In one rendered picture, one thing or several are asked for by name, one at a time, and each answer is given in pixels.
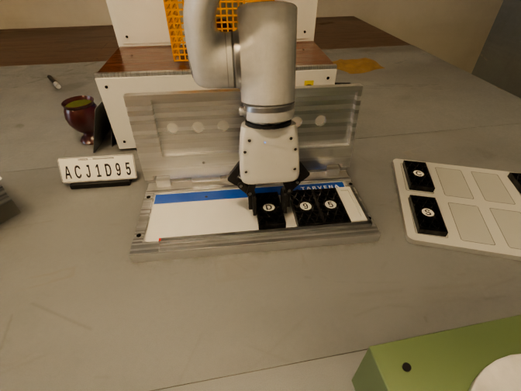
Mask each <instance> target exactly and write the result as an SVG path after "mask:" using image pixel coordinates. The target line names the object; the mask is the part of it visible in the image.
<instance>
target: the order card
mask: <svg viewBox="0 0 521 391"><path fill-rule="evenodd" d="M57 162H58V166H59V169H60V176H61V179H62V182H63V183H72V182H95V181H108V180H120V179H131V178H137V175H136V165H135V161H134V156H133V154H119V155H106V156H92V157H66V158H58V159H57Z"/></svg>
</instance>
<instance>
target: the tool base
mask: <svg viewBox="0 0 521 391"><path fill-rule="evenodd" d="M346 170H347V168H339V166H338V164H328V165H327V168H324V169H312V170H308V171H309V173H310V175H309V176H308V177H307V178H306V179H304V180H303V181H301V182H300V185H301V184H312V183H324V182H343V183H344V184H345V186H346V187H353V188H354V191H355V192H356V194H357V196H358V198H359V200H360V201H361V204H362V205H363V207H364V209H365V211H366V213H367V214H368V216H370V214H369V212H368V211H367V209H366V207H365V205H364V203H363V202H362V200H361V198H360V196H359V195H358V193H357V190H356V189H355V187H354V185H349V183H350V182H351V183H352V181H351V178H350V176H348V174H347V172H346ZM227 176H228V175H220V181H210V182H192V181H191V178H172V179H170V175H158V176H157V178H156V179H154V180H149V181H147V183H148V184H149V185H148V188H147V190H146V194H145V196H144V200H143V205H142V208H141V211H140V216H139V219H138V223H137V225H136V231H135V234H134V237H133V242H132V245H131V248H130V251H129V256H130V258H131V260H132V263H135V262H144V261H161V260H170V259H179V258H196V257H205V256H214V255H223V254H240V253H249V252H258V251H275V250H284V249H293V248H302V247H319V246H328V245H337V244H354V243H364V242H372V241H378V238H379V237H380V234H381V232H380V230H379V229H378V227H376V226H375V224H374V221H373V220H372V218H371V222H372V226H371V227H361V228H351V229H342V230H324V231H314V232H305V233H295V234H277V235H267V236H259V237H241V238H231V239H222V240H204V241H194V242H184V243H175V244H159V241H155V242H145V237H146V233H147V228H148V224H149V220H150V214H151V210H152V207H153V204H154V197H155V195H158V194H169V193H180V192H201V191H213V190H224V189H238V186H236V185H234V184H232V183H231V182H229V181H228V180H227ZM352 184H353V183H352ZM279 185H283V182H282V183H271V184H259V185H256V187H255V188H257V187H268V186H279ZM147 196H150V198H149V199H148V198H147ZM137 234H141V236H140V237H137V236H136V235H137Z"/></svg>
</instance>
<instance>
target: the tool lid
mask: <svg viewBox="0 0 521 391"><path fill-rule="evenodd" d="M362 91H363V85H362V84H360V83H358V84H340V85H304V86H295V115H294V118H295V117H296V116H298V117H300V118H301V119H302V121H301V123H300V124H299V125H298V126H297V130H298V145H299V160H300V161H301V162H302V163H303V165H304V166H305V167H306V168H307V169H308V170H312V169H324V168H327V165H328V164H340V166H341V167H342V168H347V167H350V161H351V156H352V151H353V146H354V138H355V133H356V128H357V119H358V114H359V109H360V104H361V96H362ZM123 98H124V102H125V105H126V111H127V114H128V117H129V122H130V126H131V129H132V132H133V137H134V140H135V144H136V149H137V153H138V156H139V159H140V164H141V168H142V171H143V177H144V179H145V181H149V180H154V178H155V176H158V175H170V179H172V178H191V181H192V182H210V181H220V175H228V174H229V173H230V172H231V171H232V170H233V168H234V167H235V165H236V164H237V162H238V161H239V160H240V156H239V149H240V128H241V124H242V122H243V121H244V120H245V119H247V118H246V117H244V116H241V115H240V111H239V108H240V107H243V104H242V103H241V91H240V90H239V89H238V88H231V89H213V90H194V91H176V92H140V93H126V94H125V95H124V96H123ZM318 116H325V121H324V123H322V124H320V125H318V124H316V118H317V117H318ZM222 120H225V121H227V123H228V124H229V126H228V128H227V129H226V130H221V129H220V128H218V123H219V122H220V121H222ZM195 122H200V123H202V124H203V126H204V128H203V130H201V131H196V130H194V129H193V126H192V125H193V123H195ZM169 123H174V124H176V125H177V126H178V131H177V132H175V133H172V132H170V131H169V130H168V129H167V125H168V124H169Z"/></svg>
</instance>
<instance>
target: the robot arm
mask: <svg viewBox="0 0 521 391"><path fill-rule="evenodd" d="M219 1H220V0H185V1H184V10H183V20H184V31H185V42H186V47H187V53H188V62H189V66H190V72H191V75H192V77H193V79H194V81H195V83H196V84H197V85H199V86H200V87H203V88H238V89H239V90H240V91H241V103H242V104H243V107H240V108H239V111H240V115H241V116H244V117H246V118H247V119H246V120H245V121H244V122H242V124H241V128H240V149H239V156H240V160H239V161H238V162H237V164H236V165H235V167H234V168H233V170H232V171H231V172H230V173H229V174H228V176H227V180H228V181H229V182H231V183H232V184H234V185H236V186H238V188H239V189H241V190H242V191H243V192H245V193H246V194H247V196H248V207H249V209H252V211H253V216H256V215H257V197H256V193H255V191H254V190H255V187H256V185H259V184H271V183H282V182H283V185H284V186H283V187H282V188H281V207H282V210H283V213H287V207H290V194H292V190H293V189H295V188H296V187H297V186H298V185H299V184H300V182H301V181H303V180H304V179H306V178H307V177H308V176H309V175H310V173H309V171H308V169H307V168H306V167H305V166H304V165H303V163H302V162H301V161H300V160H299V145H298V130H297V125H296V122H294V121H293V120H292V119H293V118H294V115H295V67H296V41H297V15H298V8H297V6H296V5H295V4H293V3H290V2H281V1H262V2H248V3H245V4H242V5H240V6H239V7H238V8H237V10H236V13H237V29H236V30H235V31H232V32H222V31H219V30H218V29H217V26H216V11H217V8H218V4H219ZM239 173H240V177H241V179H240V178H238V177H237V176H238V175H239ZM468 391H521V354H517V355H508V356H505V357H504V358H500V359H497V360H495V361H494V362H493V363H491V364H490V365H488V366H487V367H485V368H484V369H483V370H482V371H481V372H480V373H479V374H478V376H477V377H476V378H475V379H474V381H473V382H472V384H471V386H470V389H469V390H468Z"/></svg>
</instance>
